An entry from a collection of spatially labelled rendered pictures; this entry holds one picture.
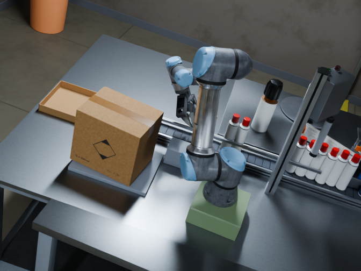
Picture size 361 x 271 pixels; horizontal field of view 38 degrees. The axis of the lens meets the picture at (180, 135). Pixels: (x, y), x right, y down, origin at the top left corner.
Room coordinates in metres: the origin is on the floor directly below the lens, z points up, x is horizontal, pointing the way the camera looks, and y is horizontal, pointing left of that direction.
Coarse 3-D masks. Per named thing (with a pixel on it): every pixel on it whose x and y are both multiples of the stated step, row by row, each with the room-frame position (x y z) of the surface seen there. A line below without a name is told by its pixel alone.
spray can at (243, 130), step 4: (244, 120) 2.10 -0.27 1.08; (248, 120) 2.10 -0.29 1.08; (240, 124) 2.11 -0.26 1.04; (244, 124) 2.10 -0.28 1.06; (248, 124) 2.10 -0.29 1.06; (240, 128) 2.09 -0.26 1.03; (244, 128) 2.09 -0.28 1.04; (248, 128) 2.10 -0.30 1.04; (236, 132) 2.11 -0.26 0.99; (240, 132) 2.09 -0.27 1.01; (244, 132) 2.09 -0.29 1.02; (236, 136) 2.10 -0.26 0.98; (240, 136) 2.09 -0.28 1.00; (244, 136) 2.09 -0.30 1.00; (236, 140) 2.09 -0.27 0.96; (240, 140) 2.09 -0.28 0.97; (244, 140) 2.10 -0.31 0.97; (236, 148) 2.09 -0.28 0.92; (240, 148) 2.09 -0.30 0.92
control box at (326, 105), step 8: (336, 72) 2.03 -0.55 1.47; (344, 72) 2.05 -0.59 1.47; (328, 80) 1.93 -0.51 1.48; (336, 80) 1.95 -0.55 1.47; (344, 80) 1.97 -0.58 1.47; (352, 80) 2.02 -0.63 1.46; (328, 88) 1.92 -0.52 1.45; (336, 88) 1.93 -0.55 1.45; (344, 88) 1.99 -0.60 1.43; (320, 96) 1.93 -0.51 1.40; (328, 96) 1.91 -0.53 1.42; (336, 96) 1.96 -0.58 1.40; (344, 96) 2.02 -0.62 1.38; (320, 104) 1.92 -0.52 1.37; (328, 104) 1.93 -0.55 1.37; (336, 104) 1.99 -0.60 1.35; (312, 112) 1.93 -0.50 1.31; (320, 112) 1.91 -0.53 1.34; (328, 112) 1.96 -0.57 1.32; (336, 112) 2.02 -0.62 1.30; (320, 120) 1.93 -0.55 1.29
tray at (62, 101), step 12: (60, 84) 2.30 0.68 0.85; (72, 84) 2.31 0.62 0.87; (48, 96) 2.16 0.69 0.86; (60, 96) 2.22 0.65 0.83; (72, 96) 2.25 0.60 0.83; (84, 96) 2.28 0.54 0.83; (48, 108) 2.05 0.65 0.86; (60, 108) 2.12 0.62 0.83; (72, 108) 2.15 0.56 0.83; (72, 120) 2.04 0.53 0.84
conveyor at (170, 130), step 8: (160, 128) 2.13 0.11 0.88; (168, 128) 2.15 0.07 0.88; (176, 136) 2.10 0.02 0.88; (184, 136) 2.12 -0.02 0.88; (216, 144) 2.13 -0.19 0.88; (248, 152) 2.14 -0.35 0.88; (248, 160) 2.07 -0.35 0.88; (256, 160) 2.09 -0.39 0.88; (264, 160) 2.11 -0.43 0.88; (272, 160) 2.13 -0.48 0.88; (272, 168) 2.06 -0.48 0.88; (296, 176) 2.05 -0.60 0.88; (304, 176) 2.07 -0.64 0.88; (320, 184) 2.05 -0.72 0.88; (344, 192) 2.04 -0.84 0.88; (352, 192) 2.06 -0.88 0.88; (360, 200) 2.02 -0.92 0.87
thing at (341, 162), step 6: (342, 156) 2.06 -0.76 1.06; (336, 162) 2.06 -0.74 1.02; (342, 162) 2.05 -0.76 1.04; (336, 168) 2.05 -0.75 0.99; (342, 168) 2.05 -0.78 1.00; (330, 174) 2.06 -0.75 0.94; (336, 174) 2.05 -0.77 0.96; (330, 180) 2.05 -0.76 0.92; (336, 180) 2.06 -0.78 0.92; (330, 186) 2.05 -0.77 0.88
